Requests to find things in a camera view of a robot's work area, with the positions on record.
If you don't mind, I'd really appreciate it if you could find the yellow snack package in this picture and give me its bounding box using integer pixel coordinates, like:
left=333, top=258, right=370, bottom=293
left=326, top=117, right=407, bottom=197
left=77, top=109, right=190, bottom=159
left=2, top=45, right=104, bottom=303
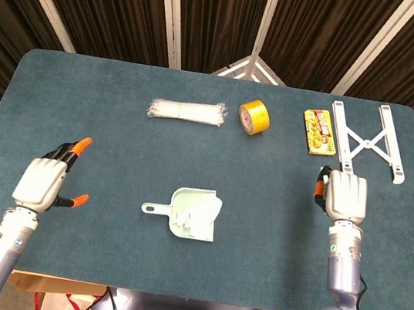
left=298, top=106, right=343, bottom=158

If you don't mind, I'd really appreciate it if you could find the bundle of wrapped white straws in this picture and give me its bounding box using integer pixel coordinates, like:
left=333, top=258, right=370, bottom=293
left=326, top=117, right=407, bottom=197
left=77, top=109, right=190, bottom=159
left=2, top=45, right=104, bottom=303
left=145, top=92, right=230, bottom=130

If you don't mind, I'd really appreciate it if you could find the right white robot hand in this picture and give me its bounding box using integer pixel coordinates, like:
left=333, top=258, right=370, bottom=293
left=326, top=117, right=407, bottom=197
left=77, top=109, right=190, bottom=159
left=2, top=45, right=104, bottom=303
left=310, top=163, right=374, bottom=227

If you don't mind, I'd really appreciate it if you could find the white triangular partition base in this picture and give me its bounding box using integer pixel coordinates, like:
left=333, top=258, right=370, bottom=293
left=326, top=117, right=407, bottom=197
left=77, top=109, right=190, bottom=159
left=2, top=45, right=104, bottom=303
left=210, top=49, right=291, bottom=86

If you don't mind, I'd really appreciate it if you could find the red and white bag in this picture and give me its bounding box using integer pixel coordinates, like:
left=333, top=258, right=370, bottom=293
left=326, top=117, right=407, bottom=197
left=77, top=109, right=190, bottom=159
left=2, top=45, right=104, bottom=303
left=31, top=287, right=103, bottom=310

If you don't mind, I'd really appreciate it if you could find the yellow packing tape roll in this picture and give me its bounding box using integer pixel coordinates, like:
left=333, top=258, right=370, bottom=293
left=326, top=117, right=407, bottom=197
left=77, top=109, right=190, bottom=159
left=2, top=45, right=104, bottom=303
left=235, top=97, right=274, bottom=137

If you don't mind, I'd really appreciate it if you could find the brown cardboard box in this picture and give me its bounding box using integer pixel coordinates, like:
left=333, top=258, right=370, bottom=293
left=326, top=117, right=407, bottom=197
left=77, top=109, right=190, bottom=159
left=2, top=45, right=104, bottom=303
left=7, top=269, right=110, bottom=304

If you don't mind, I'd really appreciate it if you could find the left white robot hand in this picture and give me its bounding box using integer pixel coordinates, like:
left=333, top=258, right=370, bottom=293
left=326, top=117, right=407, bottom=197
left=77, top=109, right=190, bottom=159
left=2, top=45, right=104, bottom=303
left=9, top=126, right=99, bottom=221

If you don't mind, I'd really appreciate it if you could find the white folding laptop stand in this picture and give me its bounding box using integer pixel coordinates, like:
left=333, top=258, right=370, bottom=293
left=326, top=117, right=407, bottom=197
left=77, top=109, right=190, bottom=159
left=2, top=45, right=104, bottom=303
left=321, top=97, right=414, bottom=187

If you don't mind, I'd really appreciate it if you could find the mint green plastic dustpan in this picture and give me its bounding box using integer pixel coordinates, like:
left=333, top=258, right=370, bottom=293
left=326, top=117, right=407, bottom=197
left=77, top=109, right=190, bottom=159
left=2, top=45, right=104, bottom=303
left=136, top=179, right=226, bottom=244

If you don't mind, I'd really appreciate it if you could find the white paper ball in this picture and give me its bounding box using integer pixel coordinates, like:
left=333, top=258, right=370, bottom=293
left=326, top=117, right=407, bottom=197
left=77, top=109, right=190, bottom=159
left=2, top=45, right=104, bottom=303
left=172, top=207, right=194, bottom=234

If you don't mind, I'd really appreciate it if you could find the blue felt table cover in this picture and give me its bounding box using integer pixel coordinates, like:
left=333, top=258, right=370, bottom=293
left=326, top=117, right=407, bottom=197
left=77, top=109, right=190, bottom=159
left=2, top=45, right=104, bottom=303
left=0, top=42, right=414, bottom=310

